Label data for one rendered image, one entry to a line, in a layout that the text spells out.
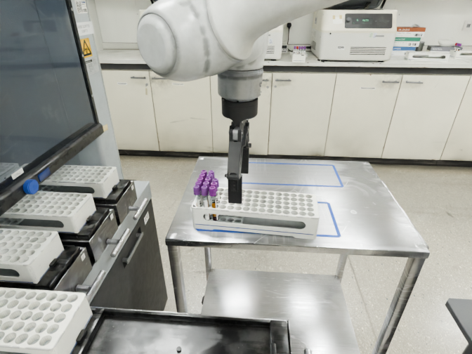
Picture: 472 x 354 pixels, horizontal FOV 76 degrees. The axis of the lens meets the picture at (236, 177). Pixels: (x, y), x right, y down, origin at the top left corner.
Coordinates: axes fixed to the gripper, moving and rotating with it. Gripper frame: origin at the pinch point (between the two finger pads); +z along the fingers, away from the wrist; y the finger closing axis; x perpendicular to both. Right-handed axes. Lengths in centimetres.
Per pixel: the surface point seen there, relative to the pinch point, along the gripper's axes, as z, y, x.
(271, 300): 65, 20, -11
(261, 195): 4.8, 2.5, -5.3
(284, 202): 5.2, 0.7, -10.9
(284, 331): 11.3, -28.9, -11.6
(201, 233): 11.0, -6.6, 8.1
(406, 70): 9, 208, -107
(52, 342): 6.5, -38.6, 22.6
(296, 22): -22, 261, -20
